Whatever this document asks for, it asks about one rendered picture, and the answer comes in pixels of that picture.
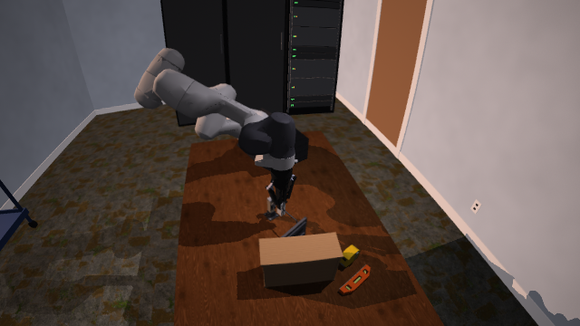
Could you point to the brown wooden cabinet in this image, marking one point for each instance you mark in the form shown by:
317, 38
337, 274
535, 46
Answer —
293, 259

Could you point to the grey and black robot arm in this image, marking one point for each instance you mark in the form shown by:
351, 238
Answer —
271, 138

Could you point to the orange spirit level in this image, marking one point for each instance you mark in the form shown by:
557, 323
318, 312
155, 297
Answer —
353, 283

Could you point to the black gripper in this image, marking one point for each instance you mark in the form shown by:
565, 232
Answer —
283, 180

